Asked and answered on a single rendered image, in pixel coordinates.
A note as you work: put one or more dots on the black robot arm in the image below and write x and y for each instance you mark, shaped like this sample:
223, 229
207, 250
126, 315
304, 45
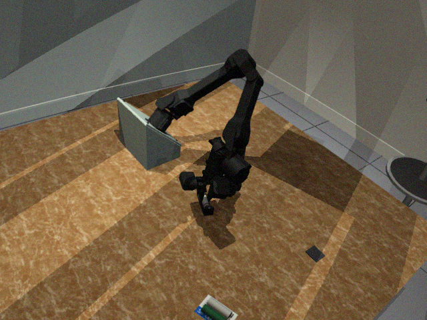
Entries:
227, 156

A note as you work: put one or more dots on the grey cylindrical battery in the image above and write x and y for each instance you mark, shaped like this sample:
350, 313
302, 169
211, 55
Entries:
205, 202

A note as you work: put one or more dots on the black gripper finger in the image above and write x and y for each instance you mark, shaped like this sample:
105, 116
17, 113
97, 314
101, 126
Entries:
201, 193
209, 194

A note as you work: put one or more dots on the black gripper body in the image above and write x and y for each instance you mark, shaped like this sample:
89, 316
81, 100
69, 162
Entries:
189, 182

